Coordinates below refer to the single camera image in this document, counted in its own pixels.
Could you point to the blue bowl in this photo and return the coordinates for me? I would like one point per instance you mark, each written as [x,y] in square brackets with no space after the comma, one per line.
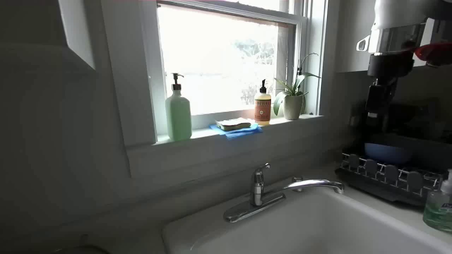
[386,153]

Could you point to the chrome sink hole cap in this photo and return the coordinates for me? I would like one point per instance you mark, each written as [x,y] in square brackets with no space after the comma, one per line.
[297,180]

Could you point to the black dish drying rack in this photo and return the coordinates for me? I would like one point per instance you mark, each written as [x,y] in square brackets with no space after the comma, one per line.
[390,177]

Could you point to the white wall cabinet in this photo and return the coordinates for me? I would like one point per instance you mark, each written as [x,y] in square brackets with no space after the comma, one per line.
[78,29]

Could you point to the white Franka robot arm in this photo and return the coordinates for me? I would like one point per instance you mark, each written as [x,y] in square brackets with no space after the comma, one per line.
[400,19]

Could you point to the orange soap pump bottle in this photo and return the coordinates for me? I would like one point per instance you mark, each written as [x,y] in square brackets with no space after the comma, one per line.
[263,108]

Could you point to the red fabric piece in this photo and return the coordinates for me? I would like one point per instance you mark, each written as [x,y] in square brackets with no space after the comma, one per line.
[435,52]

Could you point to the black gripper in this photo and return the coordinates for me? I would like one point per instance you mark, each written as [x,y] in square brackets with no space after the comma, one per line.
[376,101]

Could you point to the white kitchen sink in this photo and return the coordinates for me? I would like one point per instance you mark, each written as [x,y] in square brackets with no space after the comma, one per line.
[305,227]

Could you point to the beige dish sponge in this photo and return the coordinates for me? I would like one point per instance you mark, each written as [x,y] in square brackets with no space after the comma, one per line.
[233,125]

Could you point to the potted orchid in white pot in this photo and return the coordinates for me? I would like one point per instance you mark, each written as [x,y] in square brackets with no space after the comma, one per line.
[293,107]

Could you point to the chrome faucet spout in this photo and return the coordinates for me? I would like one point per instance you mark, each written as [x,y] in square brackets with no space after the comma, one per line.
[312,183]

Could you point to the white sash window frame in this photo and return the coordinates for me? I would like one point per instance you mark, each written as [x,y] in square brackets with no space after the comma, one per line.
[132,71]

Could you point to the clear dispenser with green liquid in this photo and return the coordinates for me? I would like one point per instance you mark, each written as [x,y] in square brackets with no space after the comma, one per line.
[438,207]

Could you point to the green soap pump bottle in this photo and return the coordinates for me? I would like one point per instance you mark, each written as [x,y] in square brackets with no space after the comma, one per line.
[178,118]

